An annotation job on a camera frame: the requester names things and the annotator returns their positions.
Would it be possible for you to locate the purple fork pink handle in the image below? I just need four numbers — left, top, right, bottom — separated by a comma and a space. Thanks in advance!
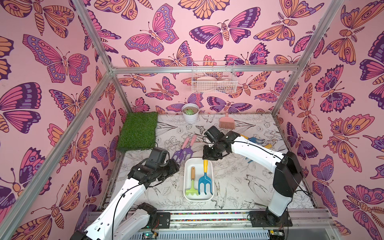
173, 137, 190, 162

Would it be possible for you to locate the purple rake pink handle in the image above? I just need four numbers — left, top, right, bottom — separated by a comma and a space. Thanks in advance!
182, 135, 197, 161

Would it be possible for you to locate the blue fork yellow handle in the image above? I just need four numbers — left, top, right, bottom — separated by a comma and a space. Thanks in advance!
198, 160, 213, 195

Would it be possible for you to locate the green rake wooden handle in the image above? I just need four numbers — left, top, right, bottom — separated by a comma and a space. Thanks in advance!
186, 167, 199, 196

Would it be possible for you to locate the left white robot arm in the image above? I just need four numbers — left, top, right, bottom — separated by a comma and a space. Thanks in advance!
71, 159, 180, 240

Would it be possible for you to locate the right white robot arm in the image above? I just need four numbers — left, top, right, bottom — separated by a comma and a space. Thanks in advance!
203, 131, 303, 227

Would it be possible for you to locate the green artificial grass mat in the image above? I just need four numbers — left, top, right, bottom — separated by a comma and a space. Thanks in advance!
117, 112, 158, 153

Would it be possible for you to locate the green succulent plant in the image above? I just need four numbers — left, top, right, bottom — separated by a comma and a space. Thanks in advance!
184, 109, 195, 116

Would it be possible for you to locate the white plant pot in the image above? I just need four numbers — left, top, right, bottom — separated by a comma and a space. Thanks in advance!
182, 104, 199, 124

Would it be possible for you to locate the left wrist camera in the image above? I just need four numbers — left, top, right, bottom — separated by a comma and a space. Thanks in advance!
145, 147, 169, 170

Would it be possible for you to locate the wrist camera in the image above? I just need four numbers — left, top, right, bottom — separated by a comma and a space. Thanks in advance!
204, 126, 225, 143
145, 147, 169, 170

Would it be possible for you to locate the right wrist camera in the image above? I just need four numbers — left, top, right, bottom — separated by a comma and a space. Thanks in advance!
204, 126, 225, 143

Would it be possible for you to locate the blue shovel yellow handle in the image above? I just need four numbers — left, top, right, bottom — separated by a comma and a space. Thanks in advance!
242, 136, 266, 145

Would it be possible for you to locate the blue rake yellow handle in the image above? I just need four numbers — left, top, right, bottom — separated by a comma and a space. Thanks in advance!
245, 143, 274, 166

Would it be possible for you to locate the white wire wall basket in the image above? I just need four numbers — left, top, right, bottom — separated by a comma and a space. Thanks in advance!
191, 61, 238, 95

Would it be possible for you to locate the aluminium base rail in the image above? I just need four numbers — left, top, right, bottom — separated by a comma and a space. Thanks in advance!
86, 208, 335, 240

